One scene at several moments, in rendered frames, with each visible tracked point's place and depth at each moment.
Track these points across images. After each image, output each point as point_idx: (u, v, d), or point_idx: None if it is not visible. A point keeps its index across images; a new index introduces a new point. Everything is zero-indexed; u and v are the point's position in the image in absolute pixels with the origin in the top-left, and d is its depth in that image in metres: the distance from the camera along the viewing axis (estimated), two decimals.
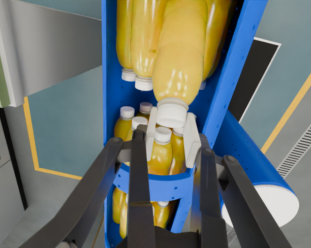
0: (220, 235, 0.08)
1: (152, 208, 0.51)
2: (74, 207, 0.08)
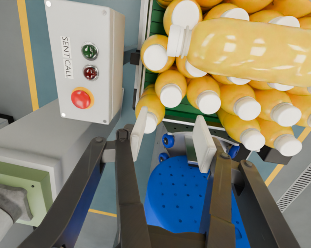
0: (228, 239, 0.08)
1: None
2: (61, 212, 0.08)
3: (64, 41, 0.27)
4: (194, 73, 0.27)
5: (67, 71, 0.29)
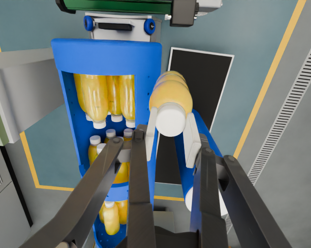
0: (220, 235, 0.08)
1: (181, 121, 0.20)
2: (74, 207, 0.08)
3: None
4: None
5: None
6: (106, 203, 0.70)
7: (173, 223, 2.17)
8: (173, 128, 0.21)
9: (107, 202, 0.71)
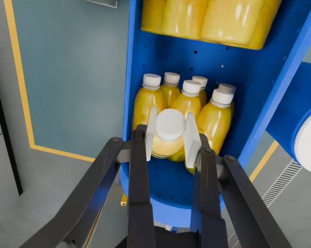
0: (220, 235, 0.08)
1: None
2: (74, 207, 0.08)
3: None
4: None
5: None
6: (162, 134, 0.20)
7: None
8: None
9: (165, 130, 0.20)
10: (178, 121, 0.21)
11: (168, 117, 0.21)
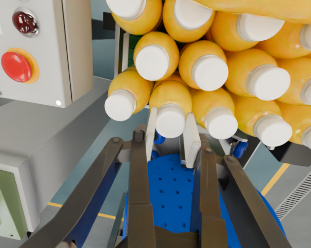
0: (220, 235, 0.08)
1: (233, 126, 0.22)
2: (74, 207, 0.08)
3: None
4: (186, 19, 0.17)
5: None
6: (161, 135, 0.21)
7: None
8: (225, 131, 0.23)
9: (164, 132, 0.21)
10: (178, 124, 0.21)
11: (167, 120, 0.20)
